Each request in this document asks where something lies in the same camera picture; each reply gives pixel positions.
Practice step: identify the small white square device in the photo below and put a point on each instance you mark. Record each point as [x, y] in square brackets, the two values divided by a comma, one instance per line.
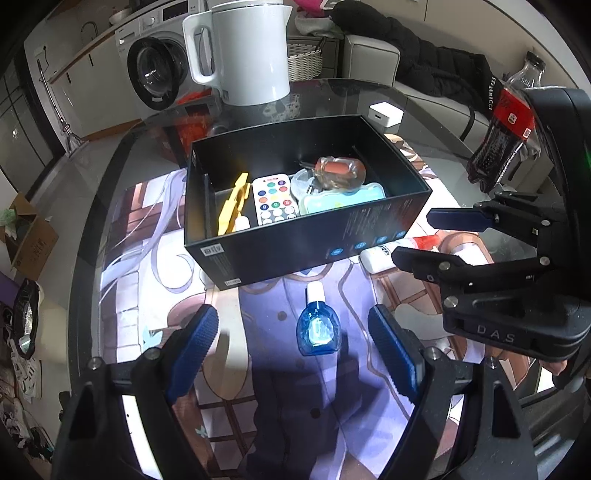
[386, 114]

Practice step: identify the white glue bottle red cap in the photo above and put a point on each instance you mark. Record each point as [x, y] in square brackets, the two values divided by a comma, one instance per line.
[381, 256]

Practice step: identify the orange red box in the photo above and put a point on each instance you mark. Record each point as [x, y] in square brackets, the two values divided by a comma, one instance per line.
[194, 120]

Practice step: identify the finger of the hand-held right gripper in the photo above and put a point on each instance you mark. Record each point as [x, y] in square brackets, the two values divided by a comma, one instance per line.
[455, 218]
[438, 267]

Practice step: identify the white remote with coloured buttons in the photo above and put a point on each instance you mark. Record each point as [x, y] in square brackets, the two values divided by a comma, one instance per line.
[274, 198]

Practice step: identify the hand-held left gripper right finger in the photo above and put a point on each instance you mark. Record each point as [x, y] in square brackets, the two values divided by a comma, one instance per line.
[396, 350]

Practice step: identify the printed table mat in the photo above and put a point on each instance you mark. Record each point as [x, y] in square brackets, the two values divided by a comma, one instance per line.
[277, 323]

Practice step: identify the black shiny bag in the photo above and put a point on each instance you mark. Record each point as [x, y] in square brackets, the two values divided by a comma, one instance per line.
[27, 318]

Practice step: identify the small white bottle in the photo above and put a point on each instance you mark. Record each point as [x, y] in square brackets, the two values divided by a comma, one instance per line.
[241, 224]

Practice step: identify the brown cardboard box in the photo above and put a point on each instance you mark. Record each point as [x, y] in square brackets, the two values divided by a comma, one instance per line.
[32, 240]

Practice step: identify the white electric kettle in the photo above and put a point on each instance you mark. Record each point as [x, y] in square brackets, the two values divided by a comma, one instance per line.
[249, 50]

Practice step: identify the metal pole stand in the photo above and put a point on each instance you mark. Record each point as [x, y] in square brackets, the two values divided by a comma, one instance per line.
[60, 110]

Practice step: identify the yellow plastic clip tool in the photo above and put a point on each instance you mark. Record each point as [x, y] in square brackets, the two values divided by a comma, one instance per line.
[233, 203]

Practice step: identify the blue eye drop bottle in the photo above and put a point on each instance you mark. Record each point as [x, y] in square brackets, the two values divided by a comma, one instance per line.
[317, 325]

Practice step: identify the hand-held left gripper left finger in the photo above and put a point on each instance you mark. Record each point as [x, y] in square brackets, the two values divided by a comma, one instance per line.
[195, 350]

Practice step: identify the white wicker basket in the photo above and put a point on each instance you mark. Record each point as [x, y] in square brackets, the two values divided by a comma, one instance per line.
[304, 62]

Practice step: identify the black jacket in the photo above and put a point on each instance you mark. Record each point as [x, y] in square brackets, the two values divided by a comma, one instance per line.
[415, 50]

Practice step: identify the white washing machine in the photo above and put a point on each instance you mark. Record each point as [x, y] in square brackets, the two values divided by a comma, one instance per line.
[152, 60]

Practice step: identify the black storage box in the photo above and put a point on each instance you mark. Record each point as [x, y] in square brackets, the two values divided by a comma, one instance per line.
[286, 249]

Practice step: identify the light blue plastic case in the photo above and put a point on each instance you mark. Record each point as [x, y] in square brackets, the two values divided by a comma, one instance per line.
[341, 201]

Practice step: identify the person's right hand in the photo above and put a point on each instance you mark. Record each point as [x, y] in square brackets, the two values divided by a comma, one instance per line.
[556, 367]

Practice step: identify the cola bottle with red label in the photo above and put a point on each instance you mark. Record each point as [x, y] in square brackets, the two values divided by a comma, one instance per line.
[503, 134]

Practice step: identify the pink cloth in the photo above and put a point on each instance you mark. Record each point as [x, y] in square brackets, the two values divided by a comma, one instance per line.
[308, 4]

